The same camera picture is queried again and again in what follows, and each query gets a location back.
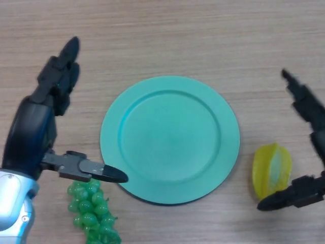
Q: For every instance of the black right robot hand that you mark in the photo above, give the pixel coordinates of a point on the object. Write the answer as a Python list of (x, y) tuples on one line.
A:
[(308, 104)]

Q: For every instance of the green grape bunch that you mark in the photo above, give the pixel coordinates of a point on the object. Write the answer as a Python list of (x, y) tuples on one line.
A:
[(89, 208)]

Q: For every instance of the yellow starfruit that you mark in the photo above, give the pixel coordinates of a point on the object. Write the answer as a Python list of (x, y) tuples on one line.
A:
[(264, 167)]

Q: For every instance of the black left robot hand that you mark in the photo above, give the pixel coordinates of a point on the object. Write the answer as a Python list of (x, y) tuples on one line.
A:
[(28, 132)]

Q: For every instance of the green round plate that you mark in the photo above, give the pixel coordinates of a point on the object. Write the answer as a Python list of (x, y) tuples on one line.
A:
[(170, 139)]

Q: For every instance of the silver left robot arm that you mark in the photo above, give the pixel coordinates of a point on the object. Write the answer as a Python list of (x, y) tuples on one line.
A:
[(12, 203)]

